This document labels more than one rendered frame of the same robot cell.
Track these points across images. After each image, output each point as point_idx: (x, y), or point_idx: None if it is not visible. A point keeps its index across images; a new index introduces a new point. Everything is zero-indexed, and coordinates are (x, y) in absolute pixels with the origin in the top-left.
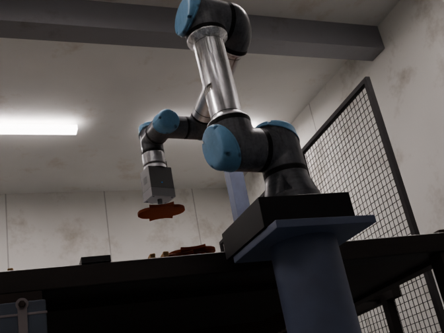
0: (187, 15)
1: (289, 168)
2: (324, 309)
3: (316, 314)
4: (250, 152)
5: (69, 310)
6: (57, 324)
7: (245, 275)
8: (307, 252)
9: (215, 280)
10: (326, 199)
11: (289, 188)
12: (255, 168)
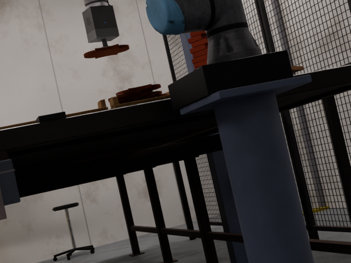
0: None
1: (231, 28)
2: (262, 164)
3: (255, 168)
4: (192, 18)
5: (30, 153)
6: (18, 159)
7: (190, 116)
8: (247, 113)
9: None
10: (266, 60)
11: (231, 50)
12: (198, 30)
